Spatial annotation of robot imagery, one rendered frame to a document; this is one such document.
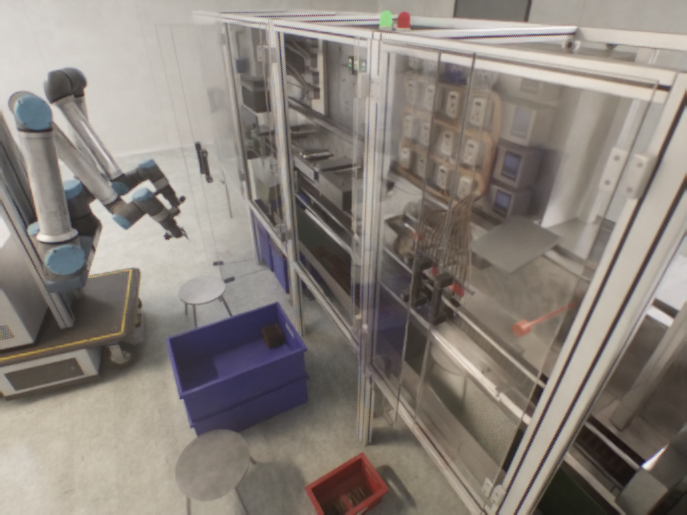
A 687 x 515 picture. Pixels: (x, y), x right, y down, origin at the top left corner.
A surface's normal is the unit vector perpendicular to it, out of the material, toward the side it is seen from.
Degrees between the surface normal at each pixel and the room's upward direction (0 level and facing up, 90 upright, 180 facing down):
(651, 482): 90
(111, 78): 90
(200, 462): 0
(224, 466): 0
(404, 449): 0
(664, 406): 90
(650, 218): 90
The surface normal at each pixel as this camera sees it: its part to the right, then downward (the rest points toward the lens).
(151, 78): 0.46, 0.49
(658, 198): -0.89, 0.25
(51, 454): 0.00, -0.83
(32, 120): 0.71, 0.28
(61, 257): 0.68, 0.47
